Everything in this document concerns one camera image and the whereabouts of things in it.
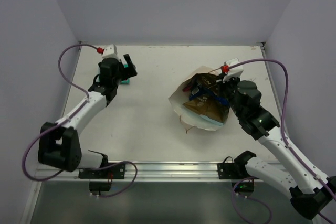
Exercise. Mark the aluminium mounting rail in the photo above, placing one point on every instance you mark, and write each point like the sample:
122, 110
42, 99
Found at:
171, 171

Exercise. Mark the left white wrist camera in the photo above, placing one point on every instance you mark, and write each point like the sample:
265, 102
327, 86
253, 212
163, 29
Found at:
110, 51

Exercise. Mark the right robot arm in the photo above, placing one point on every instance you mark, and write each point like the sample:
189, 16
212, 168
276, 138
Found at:
308, 188

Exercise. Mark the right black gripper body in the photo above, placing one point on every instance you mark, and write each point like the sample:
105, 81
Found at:
229, 87

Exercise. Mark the left black base bracket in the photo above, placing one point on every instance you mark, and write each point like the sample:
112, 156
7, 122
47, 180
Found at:
100, 181

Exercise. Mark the black base bracket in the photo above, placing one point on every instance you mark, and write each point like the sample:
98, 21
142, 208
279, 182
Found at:
234, 169
100, 181

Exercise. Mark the teal Fox's candy bag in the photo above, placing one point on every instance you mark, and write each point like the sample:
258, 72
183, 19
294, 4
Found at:
124, 82

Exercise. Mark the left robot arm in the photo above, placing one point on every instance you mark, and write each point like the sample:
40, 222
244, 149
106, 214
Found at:
59, 144

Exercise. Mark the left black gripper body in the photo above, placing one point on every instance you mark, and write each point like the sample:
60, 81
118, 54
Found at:
127, 69

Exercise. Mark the blue snack packet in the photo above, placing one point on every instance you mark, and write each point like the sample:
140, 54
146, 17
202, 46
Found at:
198, 91

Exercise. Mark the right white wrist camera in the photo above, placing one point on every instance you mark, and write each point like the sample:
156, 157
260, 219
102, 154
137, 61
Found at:
229, 69

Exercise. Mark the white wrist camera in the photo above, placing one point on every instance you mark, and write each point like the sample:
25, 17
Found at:
110, 51
229, 69

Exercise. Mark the dark brown snack bag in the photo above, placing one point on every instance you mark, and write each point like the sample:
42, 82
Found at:
204, 80

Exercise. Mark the right black base bracket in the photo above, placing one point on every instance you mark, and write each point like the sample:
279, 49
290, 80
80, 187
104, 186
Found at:
234, 169

